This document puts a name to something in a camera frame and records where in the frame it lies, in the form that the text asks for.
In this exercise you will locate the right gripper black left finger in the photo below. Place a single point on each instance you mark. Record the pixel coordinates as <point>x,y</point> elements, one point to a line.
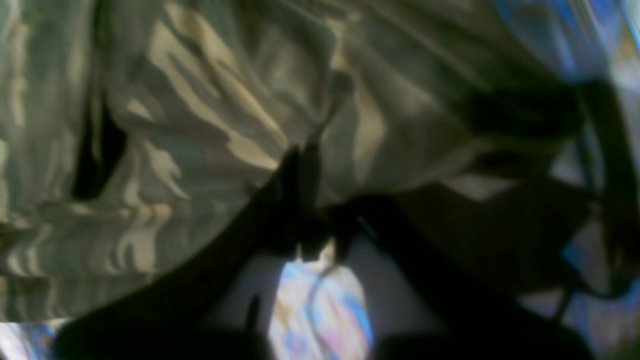
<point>165,320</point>

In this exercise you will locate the camouflage T-shirt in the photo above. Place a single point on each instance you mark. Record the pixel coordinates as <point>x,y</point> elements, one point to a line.
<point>133,131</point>

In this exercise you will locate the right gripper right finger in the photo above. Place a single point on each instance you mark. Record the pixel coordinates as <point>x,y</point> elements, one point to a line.
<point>480,323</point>

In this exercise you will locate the patterned tile tablecloth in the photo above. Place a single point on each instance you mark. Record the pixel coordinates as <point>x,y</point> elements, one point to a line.
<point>557,233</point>

